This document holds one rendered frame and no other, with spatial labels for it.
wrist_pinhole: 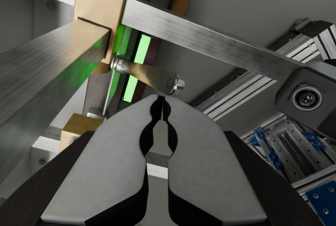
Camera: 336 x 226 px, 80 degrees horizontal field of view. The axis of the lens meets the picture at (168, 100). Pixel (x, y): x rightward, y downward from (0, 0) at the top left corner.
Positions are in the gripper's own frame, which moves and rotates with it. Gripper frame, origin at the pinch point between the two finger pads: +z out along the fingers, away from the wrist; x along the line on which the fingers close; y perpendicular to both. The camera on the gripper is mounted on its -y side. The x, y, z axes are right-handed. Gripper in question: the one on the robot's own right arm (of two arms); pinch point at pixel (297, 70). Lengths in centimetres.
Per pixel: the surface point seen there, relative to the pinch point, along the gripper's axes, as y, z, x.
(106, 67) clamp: -26.7, -4.7, -7.5
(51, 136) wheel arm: -33.1, -3.7, -23.6
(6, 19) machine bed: -49, 10, -12
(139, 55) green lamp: -23.8, 11.2, -10.2
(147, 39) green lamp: -23.3, 11.2, -6.6
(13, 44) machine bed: -49, 12, -17
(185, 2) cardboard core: -14, 74, -1
